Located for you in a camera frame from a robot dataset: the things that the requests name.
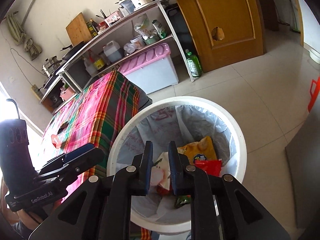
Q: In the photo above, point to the white metal kitchen shelf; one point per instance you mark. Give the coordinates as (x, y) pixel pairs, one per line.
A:
(120, 31)

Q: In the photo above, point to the wooden cutting board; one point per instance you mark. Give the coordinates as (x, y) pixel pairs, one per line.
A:
(78, 30)

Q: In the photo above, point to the green bowl on shelf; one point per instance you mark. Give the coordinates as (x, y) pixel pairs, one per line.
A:
(152, 40)

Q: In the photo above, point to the red snack wrapper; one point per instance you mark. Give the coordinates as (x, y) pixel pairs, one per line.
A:
(211, 167)

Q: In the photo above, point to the yellow snack bag in bin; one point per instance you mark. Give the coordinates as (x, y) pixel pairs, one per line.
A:
(201, 150)

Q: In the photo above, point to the dark sauce bottle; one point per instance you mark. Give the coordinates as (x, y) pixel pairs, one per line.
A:
(94, 25)

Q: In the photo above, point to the red-lid jelly cup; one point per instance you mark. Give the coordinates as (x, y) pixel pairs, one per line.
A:
(164, 192)
(56, 142)

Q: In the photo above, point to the black frying pan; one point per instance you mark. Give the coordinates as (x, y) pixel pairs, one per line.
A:
(71, 50)

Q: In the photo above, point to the white plastic food bag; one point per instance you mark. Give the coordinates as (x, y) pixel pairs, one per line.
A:
(144, 27)

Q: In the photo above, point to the translucent trash bag liner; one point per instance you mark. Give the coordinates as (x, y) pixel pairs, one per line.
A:
(182, 124)

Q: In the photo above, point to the clear plastic container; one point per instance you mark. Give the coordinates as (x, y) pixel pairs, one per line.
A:
(126, 7)

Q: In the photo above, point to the green detergent bottle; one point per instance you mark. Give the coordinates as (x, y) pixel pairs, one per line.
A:
(193, 64)

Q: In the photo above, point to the white paper cup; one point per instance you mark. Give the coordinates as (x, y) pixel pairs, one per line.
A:
(160, 172)

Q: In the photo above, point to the pink lid storage box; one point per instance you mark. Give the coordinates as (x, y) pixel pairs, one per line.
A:
(152, 70)

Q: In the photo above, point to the green snack bag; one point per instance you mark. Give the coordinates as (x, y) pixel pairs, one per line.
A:
(182, 201)

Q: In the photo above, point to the brown wooden door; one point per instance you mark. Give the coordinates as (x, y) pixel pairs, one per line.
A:
(224, 32)

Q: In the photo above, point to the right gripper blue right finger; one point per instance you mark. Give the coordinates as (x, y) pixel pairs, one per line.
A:
(221, 207)

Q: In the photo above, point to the person's left hand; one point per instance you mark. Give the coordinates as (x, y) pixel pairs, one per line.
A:
(30, 220)

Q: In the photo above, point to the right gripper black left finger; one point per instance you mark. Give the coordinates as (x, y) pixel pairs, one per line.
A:
(100, 208)

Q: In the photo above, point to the stainless steel steamer pot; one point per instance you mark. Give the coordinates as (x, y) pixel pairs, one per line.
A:
(50, 65)

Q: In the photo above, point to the pink plaid tablecloth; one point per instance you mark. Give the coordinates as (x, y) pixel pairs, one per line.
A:
(96, 116)

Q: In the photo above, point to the white trash bin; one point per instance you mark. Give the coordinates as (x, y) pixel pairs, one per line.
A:
(236, 166)

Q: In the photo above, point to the white lidded tub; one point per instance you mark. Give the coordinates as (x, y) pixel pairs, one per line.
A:
(138, 41)

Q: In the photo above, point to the pink woven basket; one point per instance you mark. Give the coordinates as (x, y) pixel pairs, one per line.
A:
(66, 93)

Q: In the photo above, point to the white plastic oil jug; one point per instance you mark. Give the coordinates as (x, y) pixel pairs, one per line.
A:
(113, 51)

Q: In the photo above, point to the pink utensil holder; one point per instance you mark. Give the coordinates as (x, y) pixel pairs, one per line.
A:
(114, 17)

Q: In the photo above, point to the red-cap soy sauce bottle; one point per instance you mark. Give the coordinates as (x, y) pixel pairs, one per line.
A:
(96, 60)

